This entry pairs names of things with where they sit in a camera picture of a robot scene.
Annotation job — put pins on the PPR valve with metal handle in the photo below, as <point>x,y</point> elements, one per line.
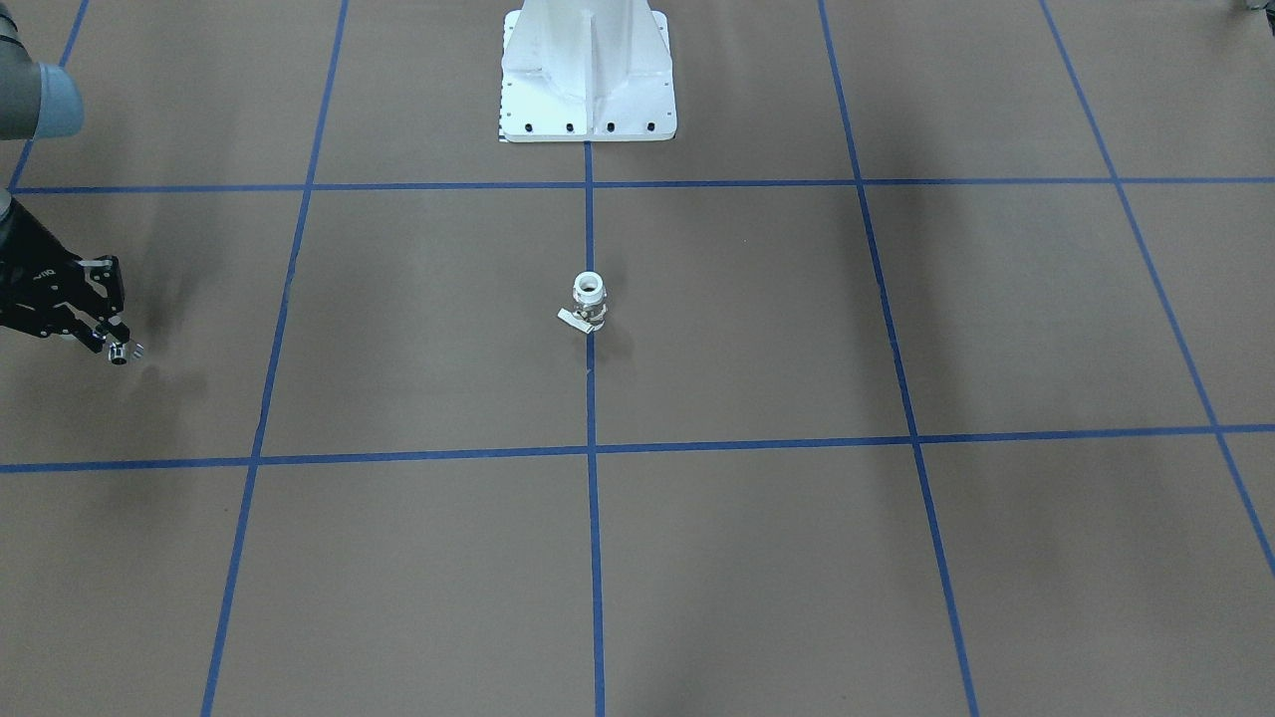
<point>590,305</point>

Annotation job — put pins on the chrome tee pipe fitting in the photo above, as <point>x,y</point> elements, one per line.
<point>124,352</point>

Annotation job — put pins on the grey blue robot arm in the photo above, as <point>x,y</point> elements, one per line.
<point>38,101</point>

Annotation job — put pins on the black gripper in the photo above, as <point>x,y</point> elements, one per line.
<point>22,271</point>

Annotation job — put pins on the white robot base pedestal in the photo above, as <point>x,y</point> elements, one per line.
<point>586,71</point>

